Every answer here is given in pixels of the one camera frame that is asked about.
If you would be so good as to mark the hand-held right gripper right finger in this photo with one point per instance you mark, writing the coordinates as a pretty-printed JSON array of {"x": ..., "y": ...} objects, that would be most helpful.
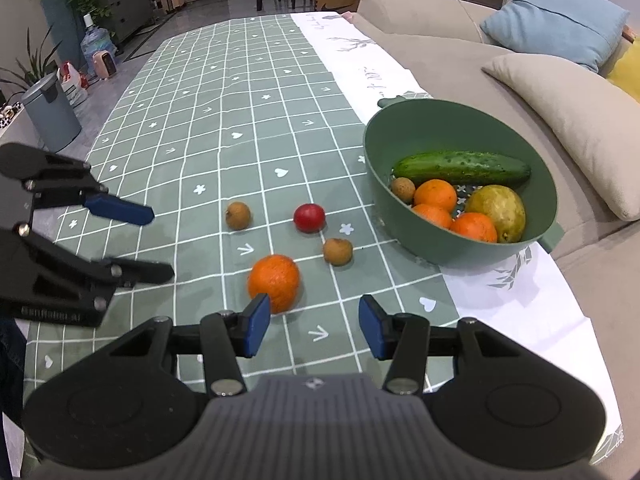
[{"x": 372, "y": 327}]

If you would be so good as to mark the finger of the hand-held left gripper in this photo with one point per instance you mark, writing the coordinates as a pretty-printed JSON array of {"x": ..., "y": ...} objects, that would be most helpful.
[
  {"x": 60, "y": 280},
  {"x": 120, "y": 212}
]

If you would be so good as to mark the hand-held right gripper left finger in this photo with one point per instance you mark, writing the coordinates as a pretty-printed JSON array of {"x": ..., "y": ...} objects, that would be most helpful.
[{"x": 257, "y": 325}]

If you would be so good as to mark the orange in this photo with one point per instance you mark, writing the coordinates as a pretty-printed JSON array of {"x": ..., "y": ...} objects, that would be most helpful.
[
  {"x": 436, "y": 194},
  {"x": 474, "y": 227},
  {"x": 434, "y": 216},
  {"x": 274, "y": 284}
]

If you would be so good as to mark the brown longan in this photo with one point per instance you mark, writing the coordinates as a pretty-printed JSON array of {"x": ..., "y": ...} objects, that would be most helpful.
[
  {"x": 238, "y": 216},
  {"x": 338, "y": 252},
  {"x": 402, "y": 190}
]

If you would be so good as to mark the small red fruit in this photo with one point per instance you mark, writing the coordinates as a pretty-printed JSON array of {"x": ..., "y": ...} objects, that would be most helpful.
[{"x": 309, "y": 218}]

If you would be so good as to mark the yellow-green pear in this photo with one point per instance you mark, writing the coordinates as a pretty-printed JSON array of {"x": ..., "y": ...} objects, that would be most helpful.
[{"x": 500, "y": 210}]

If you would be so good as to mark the green cucumber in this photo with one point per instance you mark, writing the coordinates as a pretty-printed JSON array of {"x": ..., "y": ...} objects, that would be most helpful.
[{"x": 465, "y": 167}]

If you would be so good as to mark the green colander bowl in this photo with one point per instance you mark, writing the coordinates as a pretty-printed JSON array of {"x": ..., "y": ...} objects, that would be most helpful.
[{"x": 400, "y": 130}]

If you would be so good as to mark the green checked tablecloth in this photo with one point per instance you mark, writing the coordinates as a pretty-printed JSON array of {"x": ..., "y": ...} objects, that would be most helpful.
[{"x": 200, "y": 135}]

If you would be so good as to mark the grey trash bin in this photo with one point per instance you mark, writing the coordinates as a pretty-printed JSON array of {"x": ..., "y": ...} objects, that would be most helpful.
[{"x": 52, "y": 115}]

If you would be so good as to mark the red and white bag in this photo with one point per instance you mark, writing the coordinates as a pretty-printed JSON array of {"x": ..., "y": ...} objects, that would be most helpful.
[{"x": 74, "y": 82}]

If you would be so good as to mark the small pink heater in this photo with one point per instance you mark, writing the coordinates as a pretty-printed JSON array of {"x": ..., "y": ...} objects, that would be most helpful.
[{"x": 105, "y": 64}]

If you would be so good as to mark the potted long-leaf plant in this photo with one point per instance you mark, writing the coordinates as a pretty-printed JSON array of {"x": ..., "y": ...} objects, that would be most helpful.
[{"x": 30, "y": 67}]

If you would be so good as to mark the blue water jug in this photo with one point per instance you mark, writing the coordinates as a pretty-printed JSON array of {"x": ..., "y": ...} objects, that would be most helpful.
[{"x": 95, "y": 42}]

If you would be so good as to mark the dark grey cabinet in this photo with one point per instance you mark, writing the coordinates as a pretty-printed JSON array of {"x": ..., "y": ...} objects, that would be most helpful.
[{"x": 125, "y": 0}]

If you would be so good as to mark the beige sofa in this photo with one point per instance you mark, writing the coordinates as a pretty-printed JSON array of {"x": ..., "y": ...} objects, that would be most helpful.
[{"x": 450, "y": 60}]

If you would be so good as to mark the beige cushion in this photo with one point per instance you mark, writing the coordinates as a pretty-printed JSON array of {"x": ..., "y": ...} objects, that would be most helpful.
[{"x": 575, "y": 120}]

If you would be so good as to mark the light blue cushion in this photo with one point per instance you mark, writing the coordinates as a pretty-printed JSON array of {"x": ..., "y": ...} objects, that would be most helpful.
[{"x": 555, "y": 25}]

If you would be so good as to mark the yellow cushion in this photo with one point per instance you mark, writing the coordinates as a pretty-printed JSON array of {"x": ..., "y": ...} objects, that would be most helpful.
[{"x": 627, "y": 77}]

